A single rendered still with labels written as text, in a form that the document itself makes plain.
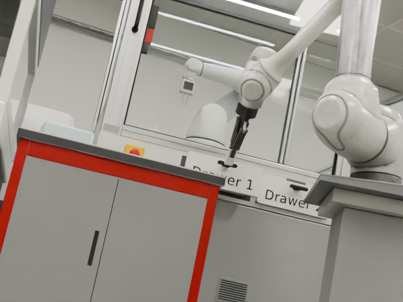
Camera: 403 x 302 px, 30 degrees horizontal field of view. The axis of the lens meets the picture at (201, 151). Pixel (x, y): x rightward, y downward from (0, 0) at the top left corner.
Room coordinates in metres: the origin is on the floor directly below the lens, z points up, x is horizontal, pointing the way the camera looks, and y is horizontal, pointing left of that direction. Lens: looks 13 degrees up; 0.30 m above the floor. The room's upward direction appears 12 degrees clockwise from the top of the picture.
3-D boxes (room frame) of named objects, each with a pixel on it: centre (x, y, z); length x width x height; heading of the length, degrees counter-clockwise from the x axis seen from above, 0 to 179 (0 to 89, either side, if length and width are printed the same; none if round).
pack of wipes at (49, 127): (2.19, 0.40, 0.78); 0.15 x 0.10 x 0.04; 108
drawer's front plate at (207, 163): (2.71, -0.10, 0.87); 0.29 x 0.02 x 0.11; 101
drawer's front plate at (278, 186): (2.86, -0.39, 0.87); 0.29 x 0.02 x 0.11; 101
